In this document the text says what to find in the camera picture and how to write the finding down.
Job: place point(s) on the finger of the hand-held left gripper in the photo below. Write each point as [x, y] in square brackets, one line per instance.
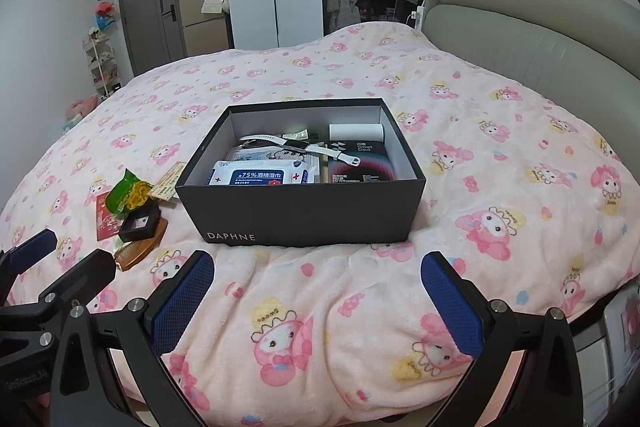
[30, 252]
[85, 269]

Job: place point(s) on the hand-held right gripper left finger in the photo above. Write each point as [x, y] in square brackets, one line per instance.
[185, 302]

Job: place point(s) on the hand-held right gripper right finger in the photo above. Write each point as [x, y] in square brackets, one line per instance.
[452, 307]

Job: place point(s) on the red envelope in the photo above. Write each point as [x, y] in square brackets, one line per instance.
[106, 222]

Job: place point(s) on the brown wooden comb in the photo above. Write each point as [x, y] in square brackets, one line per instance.
[140, 252]

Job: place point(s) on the small black box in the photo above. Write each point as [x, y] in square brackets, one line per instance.
[139, 224]

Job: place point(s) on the green snack packet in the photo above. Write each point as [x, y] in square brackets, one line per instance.
[120, 194]

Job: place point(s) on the beige sticker card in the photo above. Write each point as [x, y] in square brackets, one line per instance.
[169, 182]

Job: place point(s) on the black cardboard box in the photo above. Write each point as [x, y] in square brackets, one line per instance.
[300, 212]

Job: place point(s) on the blue white wet wipes packet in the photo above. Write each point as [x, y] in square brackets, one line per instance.
[255, 174]

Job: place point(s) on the pink bag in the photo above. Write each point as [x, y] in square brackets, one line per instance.
[82, 109]

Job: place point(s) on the white shelf rack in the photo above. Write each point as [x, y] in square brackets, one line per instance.
[102, 67]

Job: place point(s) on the white paper roll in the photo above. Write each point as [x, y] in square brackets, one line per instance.
[357, 132]

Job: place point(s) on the red pink balloon toy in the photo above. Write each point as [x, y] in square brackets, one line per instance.
[105, 14]

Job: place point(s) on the pink printed blanket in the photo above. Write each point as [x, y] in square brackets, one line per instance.
[320, 77]

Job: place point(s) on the stacked cardboard boxes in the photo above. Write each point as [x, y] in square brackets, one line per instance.
[205, 32]

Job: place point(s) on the grey door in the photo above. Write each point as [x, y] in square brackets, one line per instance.
[150, 7]

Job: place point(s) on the grey padded headboard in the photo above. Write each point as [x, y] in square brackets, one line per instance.
[525, 22]

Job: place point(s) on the white handbag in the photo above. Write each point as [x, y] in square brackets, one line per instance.
[212, 4]

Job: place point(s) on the white power strip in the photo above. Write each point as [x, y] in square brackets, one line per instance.
[416, 14]

